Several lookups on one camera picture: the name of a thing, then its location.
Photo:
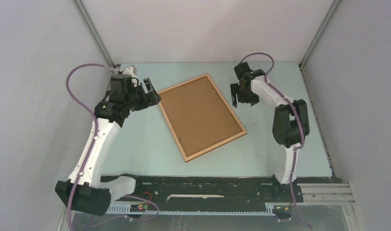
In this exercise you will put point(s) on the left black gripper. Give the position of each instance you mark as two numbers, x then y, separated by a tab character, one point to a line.
150	98

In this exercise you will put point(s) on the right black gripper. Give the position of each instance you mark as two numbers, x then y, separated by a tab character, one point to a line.
253	99

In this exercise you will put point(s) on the brown cardboard backing board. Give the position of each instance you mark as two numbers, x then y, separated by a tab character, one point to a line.
198	114

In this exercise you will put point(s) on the wooden picture frame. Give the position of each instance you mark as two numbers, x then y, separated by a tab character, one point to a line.
233	118

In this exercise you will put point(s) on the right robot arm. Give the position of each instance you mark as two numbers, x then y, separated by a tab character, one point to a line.
290	123

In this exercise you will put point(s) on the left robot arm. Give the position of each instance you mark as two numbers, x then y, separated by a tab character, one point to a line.
93	153

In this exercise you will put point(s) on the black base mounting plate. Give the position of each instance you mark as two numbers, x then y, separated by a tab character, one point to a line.
215	194

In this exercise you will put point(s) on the small green circuit board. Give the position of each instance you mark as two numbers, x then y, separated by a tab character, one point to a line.
138	208

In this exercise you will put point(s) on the left corner metal post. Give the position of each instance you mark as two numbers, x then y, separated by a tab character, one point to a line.
93	31

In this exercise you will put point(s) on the corner metal post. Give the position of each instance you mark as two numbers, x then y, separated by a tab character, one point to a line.
93	31
304	63

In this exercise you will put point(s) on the aluminium rail frame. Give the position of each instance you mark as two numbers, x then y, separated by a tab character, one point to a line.
315	191

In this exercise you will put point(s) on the right corner metal post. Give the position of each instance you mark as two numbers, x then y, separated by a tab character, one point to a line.
304	63

